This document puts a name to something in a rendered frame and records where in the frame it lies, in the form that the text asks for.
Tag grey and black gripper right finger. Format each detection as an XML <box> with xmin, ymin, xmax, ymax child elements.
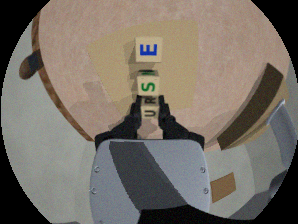
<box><xmin>158</xmin><ymin>95</ymin><xmax>205</xmax><ymax>151</ymax></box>

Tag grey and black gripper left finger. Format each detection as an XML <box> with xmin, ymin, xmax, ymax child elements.
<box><xmin>94</xmin><ymin>95</ymin><xmax>142</xmax><ymax>151</ymax></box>

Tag tan flat mat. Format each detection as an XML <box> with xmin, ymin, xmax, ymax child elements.
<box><xmin>86</xmin><ymin>20</ymin><xmax>198</xmax><ymax>116</ymax></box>

